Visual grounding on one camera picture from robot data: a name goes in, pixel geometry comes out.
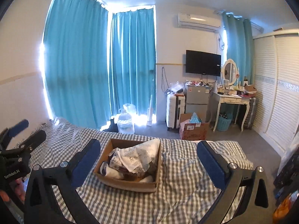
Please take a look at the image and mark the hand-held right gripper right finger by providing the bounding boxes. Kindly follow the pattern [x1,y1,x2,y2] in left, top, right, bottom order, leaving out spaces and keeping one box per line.
[196,140,274,224]

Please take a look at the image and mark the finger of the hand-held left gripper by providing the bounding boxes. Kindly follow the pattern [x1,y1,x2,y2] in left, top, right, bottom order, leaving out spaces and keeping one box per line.
[9,129,47,155]
[0,119,30,151]

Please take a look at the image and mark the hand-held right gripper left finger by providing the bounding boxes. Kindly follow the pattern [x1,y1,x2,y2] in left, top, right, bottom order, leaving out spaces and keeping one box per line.
[23,138,102,224]

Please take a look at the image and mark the white green-print plastic bag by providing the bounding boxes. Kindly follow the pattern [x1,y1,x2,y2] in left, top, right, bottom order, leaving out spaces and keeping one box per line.
[110,138,161,174]

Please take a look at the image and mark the person's left hand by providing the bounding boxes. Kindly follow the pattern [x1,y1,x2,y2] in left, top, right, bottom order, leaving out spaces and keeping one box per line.
[0,178,26,203]

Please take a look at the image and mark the grey checked bed blanket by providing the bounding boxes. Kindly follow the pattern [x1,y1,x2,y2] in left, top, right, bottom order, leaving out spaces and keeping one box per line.
[0,118,254,224]

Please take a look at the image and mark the brown floor cardboard box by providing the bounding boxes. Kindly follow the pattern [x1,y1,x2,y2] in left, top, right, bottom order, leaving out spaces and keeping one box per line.
[179,113,210,141]

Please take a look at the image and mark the teal basket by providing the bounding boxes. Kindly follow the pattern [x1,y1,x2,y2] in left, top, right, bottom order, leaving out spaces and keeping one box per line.
[216,113,233,132]

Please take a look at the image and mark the dark object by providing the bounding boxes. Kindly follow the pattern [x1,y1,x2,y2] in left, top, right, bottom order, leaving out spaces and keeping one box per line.
[103,117,118,133]

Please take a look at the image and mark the teal tissue wad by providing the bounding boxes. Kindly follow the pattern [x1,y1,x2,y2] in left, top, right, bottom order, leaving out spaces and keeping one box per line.
[189,112,202,124]

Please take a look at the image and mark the large clear water bottle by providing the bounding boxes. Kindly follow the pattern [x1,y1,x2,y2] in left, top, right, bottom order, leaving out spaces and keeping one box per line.
[117,113,135,135]

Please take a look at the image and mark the white suitcase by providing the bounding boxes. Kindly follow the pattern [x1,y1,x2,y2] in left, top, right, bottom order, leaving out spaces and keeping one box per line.
[166,93,186,131]

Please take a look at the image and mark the dark hard-shell suitcase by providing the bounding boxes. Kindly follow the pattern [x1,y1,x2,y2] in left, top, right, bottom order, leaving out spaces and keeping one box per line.
[244,97,259,130]

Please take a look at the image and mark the white dressing table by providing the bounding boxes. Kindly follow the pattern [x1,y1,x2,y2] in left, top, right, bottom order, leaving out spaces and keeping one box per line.
[210,91,254,132]

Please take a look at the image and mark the grey mini fridge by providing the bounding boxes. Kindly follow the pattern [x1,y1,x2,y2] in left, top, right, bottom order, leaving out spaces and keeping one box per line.
[184,83,211,123]

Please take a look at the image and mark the dark printed bag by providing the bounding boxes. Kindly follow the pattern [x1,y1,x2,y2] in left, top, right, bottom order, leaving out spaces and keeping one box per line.
[273,154,299,190]

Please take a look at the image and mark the translucent white bag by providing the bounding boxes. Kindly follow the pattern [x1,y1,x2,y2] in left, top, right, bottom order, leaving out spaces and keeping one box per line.
[280,137,299,171]

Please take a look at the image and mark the orange bag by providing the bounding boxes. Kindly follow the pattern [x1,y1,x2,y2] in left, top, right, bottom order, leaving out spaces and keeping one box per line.
[272,190,299,218]

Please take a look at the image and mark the wide teal curtain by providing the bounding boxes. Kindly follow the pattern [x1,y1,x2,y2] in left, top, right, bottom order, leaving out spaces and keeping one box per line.
[43,0,112,130]

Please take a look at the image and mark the clear plastic bag clutter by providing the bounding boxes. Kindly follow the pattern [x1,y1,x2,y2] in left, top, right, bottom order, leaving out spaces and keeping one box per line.
[168,82,186,95]

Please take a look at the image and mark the white mop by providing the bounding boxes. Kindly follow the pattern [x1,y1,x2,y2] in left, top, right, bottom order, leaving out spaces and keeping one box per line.
[146,69,157,127]

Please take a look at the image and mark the white oval mirror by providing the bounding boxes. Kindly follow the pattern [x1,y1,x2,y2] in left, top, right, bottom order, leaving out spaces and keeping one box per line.
[221,59,240,86]

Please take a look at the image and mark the white slatted wardrobe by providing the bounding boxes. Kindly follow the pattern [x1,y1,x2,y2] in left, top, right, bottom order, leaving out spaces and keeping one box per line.
[252,29,299,155]

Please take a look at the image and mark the narrow teal curtain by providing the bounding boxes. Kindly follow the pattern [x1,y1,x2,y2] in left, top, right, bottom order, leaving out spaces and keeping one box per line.
[108,6,157,122]

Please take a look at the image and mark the teal curtain beside wardrobe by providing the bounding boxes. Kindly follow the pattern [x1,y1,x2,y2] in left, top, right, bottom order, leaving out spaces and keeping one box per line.
[221,12,254,86]

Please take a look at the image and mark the white air conditioner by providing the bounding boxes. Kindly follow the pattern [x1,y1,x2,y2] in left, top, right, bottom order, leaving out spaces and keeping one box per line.
[177,13,222,32]

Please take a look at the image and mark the hanging wall cables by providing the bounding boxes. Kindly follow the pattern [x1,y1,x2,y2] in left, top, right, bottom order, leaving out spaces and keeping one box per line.
[161,66,171,94]

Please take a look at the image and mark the black wall television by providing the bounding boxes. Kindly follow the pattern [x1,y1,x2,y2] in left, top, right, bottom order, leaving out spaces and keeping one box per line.
[186,50,222,76]

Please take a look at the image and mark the air conditioner power cable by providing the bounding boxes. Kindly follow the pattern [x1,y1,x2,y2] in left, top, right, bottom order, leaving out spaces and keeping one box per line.
[217,31,227,51]

